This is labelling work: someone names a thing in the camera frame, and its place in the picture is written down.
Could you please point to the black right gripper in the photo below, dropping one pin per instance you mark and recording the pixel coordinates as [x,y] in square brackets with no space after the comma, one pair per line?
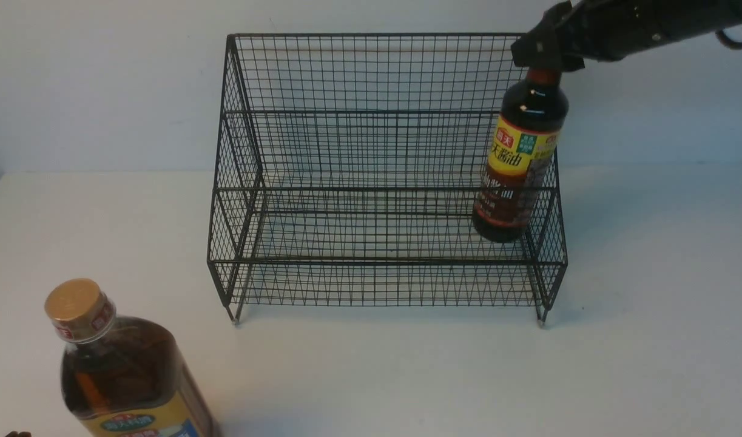
[569,33]

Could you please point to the dark soy sauce bottle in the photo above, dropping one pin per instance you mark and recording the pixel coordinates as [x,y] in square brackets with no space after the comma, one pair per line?
[533,112]

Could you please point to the amber cooking wine bottle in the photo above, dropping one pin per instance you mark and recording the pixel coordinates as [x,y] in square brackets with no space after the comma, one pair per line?
[123,375]

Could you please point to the black wire mesh shelf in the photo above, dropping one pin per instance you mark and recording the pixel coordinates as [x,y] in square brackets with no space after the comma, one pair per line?
[347,166]

